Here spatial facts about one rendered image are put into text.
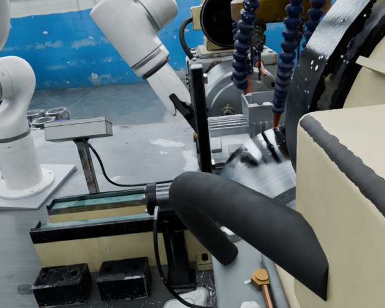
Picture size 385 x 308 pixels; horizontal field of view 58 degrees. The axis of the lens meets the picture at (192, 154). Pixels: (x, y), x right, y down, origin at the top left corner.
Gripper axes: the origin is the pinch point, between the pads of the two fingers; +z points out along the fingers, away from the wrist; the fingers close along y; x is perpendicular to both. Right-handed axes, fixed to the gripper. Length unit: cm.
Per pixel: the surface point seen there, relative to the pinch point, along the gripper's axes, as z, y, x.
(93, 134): -10.0, -13.5, -27.0
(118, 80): 22, -572, -167
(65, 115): -6, -221, -128
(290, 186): -1.7, 43.4, 11.1
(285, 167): -1.6, 39.3, 11.7
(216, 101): 2.7, -14.7, 5.1
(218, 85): -0.5, -15.1, 7.9
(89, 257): 7.5, 13.2, -35.8
